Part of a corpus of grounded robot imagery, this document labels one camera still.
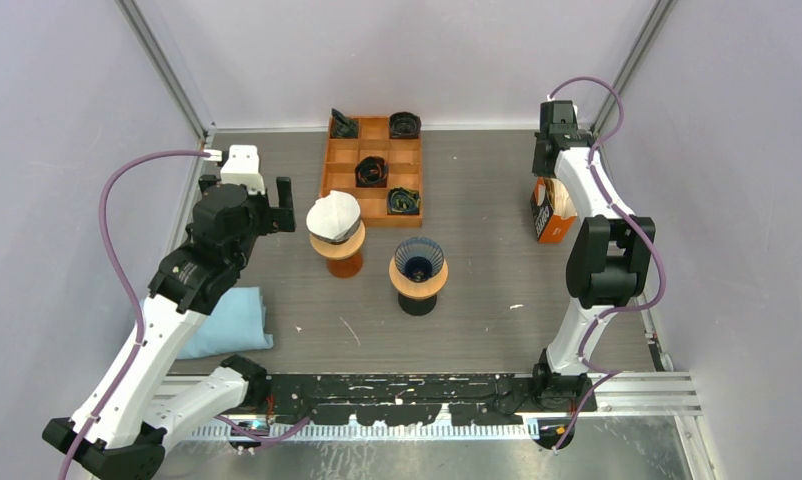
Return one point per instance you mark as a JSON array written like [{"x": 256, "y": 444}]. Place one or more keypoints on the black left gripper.
[{"x": 278, "y": 218}]

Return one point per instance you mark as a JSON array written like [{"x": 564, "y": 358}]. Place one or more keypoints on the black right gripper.
[{"x": 538, "y": 167}]

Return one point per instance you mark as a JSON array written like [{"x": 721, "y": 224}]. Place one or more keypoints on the orange coffee filter box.
[{"x": 553, "y": 211}]

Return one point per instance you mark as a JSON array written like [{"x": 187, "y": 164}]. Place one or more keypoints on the white paper coffee filter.
[{"x": 333, "y": 214}]

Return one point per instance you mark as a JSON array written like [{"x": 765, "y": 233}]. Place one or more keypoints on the wooden ring dripper stand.
[{"x": 339, "y": 251}]

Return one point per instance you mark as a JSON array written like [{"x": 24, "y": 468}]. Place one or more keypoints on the orange glass carafe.
[{"x": 347, "y": 267}]

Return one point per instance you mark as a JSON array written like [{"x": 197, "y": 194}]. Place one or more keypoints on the blue ribbed dripper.
[{"x": 419, "y": 259}]

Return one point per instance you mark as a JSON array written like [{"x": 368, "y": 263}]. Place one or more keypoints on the wooden ring holder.
[{"x": 418, "y": 290}]

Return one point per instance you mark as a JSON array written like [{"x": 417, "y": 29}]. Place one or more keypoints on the red black carafe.
[{"x": 417, "y": 307}]

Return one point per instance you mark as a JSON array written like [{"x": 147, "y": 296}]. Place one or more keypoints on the clear grey ribbed dripper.
[{"x": 341, "y": 237}]

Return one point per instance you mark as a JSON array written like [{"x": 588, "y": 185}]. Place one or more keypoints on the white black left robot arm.
[{"x": 121, "y": 432}]

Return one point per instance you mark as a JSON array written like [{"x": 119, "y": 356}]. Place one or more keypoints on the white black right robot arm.
[{"x": 608, "y": 264}]

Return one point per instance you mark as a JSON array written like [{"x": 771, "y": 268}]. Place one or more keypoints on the black dripper top-left compartment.
[{"x": 343, "y": 126}]

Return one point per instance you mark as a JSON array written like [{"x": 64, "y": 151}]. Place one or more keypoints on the black dripper middle compartment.
[{"x": 371, "y": 172}]

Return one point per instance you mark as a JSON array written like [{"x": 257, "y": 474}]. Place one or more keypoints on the black dripper top-right compartment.
[{"x": 404, "y": 126}]

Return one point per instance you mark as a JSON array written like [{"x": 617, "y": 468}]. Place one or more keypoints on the light blue folded cloth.
[{"x": 237, "y": 324}]

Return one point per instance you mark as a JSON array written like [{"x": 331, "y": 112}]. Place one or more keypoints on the orange compartment tray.
[{"x": 404, "y": 159}]

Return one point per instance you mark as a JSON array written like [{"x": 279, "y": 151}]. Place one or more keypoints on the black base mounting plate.
[{"x": 407, "y": 399}]

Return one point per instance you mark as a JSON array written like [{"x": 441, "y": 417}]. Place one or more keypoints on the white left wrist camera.
[{"x": 239, "y": 165}]

